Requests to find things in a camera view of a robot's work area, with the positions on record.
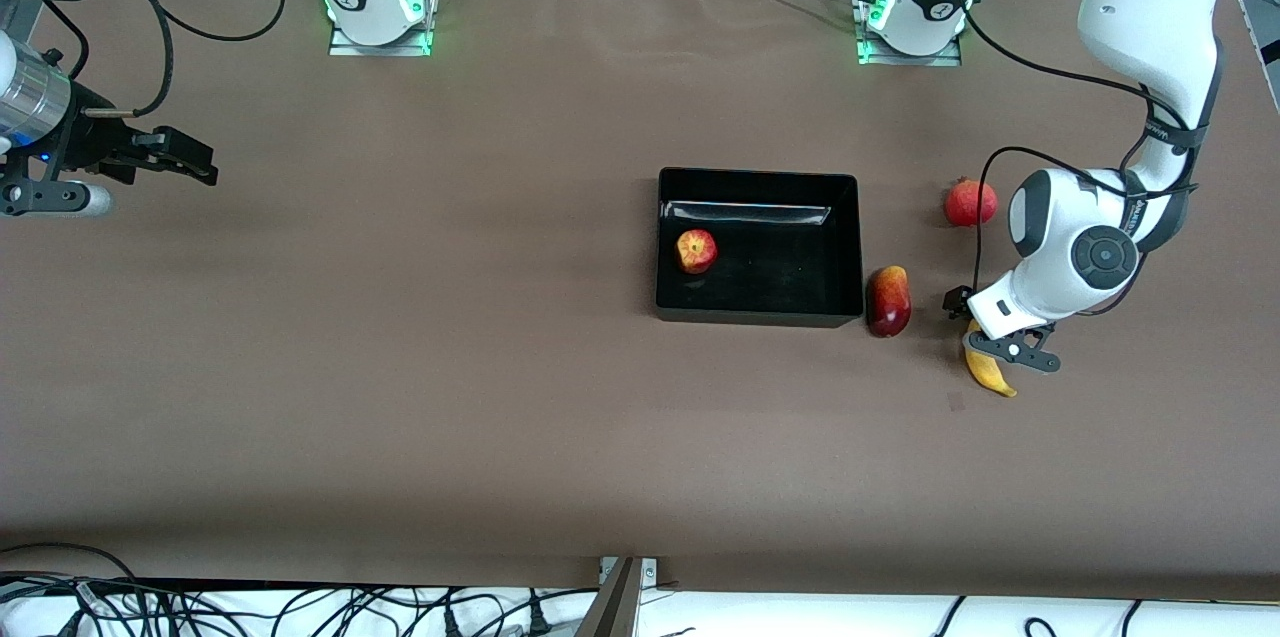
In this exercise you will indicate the yellow banana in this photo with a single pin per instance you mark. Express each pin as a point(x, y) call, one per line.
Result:
point(988, 375)

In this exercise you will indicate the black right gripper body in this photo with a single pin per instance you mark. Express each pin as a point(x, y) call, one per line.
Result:
point(92, 143)

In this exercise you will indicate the aluminium arm base plate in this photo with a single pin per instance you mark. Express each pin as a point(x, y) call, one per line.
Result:
point(910, 60)
point(380, 49)

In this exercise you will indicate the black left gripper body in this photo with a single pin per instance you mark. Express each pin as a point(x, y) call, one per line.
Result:
point(958, 300)

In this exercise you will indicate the black plastic box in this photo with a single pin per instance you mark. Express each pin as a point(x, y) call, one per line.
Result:
point(790, 287)

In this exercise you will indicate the small aluminium bracket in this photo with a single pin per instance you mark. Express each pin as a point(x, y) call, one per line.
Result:
point(650, 572)

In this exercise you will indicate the grey metal bar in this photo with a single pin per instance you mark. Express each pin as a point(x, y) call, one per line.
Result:
point(612, 607)

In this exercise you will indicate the brown paper table cover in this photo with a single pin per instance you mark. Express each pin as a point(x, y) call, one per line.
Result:
point(600, 467)

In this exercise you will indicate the red pomegranate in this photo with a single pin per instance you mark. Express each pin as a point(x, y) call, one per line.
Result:
point(970, 204)

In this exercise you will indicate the red yellow apple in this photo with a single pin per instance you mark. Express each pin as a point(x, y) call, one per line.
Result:
point(697, 251)

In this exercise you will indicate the red yellow mango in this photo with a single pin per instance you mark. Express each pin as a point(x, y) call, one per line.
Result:
point(888, 302)

